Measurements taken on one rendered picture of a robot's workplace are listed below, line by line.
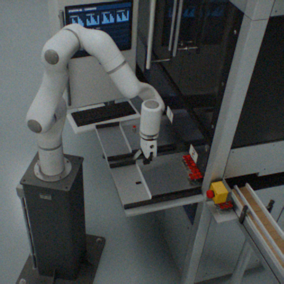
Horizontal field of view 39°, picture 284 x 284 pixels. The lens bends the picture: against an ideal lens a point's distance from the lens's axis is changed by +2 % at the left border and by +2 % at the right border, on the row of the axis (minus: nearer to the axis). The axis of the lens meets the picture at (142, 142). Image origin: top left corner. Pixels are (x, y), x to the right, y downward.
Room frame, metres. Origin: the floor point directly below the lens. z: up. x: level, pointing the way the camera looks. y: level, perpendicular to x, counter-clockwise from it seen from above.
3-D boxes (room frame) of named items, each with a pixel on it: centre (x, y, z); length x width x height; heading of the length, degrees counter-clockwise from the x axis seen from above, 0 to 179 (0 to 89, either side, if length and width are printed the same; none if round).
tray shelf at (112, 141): (1.58, -0.06, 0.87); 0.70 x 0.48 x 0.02; 21
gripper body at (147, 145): (1.31, -0.03, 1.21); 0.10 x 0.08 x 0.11; 21
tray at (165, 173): (1.45, -0.18, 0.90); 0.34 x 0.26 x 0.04; 111
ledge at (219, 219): (1.25, -0.42, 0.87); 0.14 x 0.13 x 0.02; 111
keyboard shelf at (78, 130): (2.05, 0.27, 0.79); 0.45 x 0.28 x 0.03; 118
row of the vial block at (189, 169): (1.48, -0.26, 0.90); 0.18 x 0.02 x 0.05; 21
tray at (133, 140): (1.76, -0.06, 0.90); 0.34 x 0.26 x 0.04; 111
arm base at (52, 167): (1.44, 0.45, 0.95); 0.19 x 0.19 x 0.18
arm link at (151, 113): (1.32, -0.03, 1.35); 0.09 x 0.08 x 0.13; 165
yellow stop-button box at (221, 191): (1.25, -0.38, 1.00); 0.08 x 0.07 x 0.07; 111
